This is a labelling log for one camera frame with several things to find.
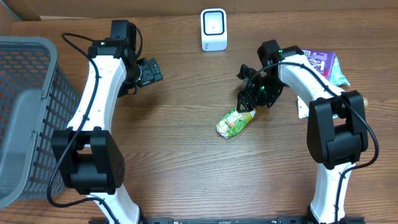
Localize teal wipes packet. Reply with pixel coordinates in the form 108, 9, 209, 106
329, 56, 351, 86

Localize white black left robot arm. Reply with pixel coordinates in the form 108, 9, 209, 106
47, 20, 163, 223

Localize white barcode scanner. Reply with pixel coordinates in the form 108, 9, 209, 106
200, 8, 228, 52

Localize green yellow snack packet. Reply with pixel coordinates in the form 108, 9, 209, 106
216, 108, 256, 139

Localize white tube gold cap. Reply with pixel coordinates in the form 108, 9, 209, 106
297, 96, 368, 119

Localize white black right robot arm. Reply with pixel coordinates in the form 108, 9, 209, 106
236, 40, 368, 223

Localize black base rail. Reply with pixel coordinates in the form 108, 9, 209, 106
88, 214, 366, 224

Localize purple pad package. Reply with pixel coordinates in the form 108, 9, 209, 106
302, 49, 336, 81

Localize grey plastic basket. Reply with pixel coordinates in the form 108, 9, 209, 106
1, 36, 80, 208

